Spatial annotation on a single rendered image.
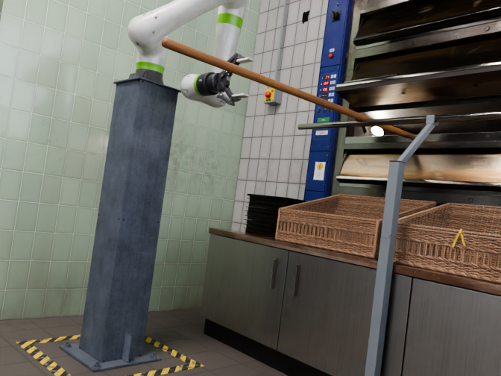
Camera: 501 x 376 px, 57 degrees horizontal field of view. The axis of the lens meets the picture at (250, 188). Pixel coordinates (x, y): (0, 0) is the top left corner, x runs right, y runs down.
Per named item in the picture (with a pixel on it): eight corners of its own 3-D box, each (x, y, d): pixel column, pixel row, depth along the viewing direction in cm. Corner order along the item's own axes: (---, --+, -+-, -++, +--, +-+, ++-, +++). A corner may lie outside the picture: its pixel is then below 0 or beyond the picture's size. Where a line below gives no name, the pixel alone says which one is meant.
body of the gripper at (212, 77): (222, 75, 190) (236, 72, 183) (219, 95, 190) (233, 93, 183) (207, 70, 185) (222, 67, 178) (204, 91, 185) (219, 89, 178)
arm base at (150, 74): (112, 85, 216) (113, 72, 216) (139, 93, 226) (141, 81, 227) (142, 79, 197) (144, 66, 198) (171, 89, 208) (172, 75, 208)
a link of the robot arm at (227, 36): (210, 25, 208) (226, 21, 200) (229, 35, 216) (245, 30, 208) (197, 104, 207) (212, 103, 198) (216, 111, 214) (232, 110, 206)
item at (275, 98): (271, 105, 310) (272, 91, 311) (281, 104, 303) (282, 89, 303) (262, 103, 305) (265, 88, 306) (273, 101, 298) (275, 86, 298)
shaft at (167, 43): (164, 45, 140) (165, 36, 140) (159, 47, 142) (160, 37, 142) (430, 145, 255) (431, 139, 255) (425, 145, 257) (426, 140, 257)
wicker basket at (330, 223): (334, 243, 254) (340, 193, 255) (432, 261, 212) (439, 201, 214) (272, 239, 222) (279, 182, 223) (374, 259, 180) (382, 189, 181)
